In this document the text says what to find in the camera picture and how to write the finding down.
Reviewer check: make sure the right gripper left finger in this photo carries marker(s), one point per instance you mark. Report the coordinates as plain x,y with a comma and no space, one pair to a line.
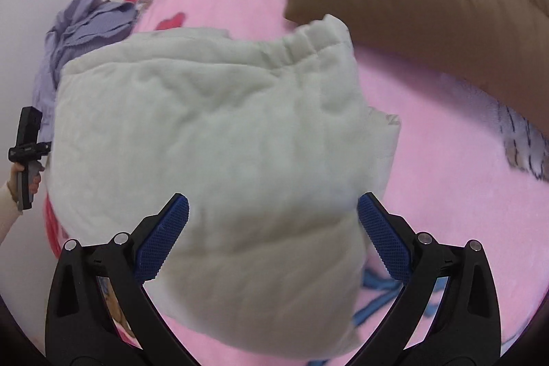
79,327

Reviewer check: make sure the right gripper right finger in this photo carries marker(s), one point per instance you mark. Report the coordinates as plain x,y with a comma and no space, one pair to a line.
466,330

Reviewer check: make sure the white quilted hooded jacket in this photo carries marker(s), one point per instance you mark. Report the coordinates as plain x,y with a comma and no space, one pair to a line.
272,143

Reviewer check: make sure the person's left forearm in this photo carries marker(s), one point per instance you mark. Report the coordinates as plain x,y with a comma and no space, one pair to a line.
9,212

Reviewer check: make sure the purple clothes pile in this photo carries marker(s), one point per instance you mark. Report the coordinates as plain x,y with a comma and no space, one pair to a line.
81,27

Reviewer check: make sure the person's left hand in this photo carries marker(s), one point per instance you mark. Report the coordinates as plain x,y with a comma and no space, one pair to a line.
13,181

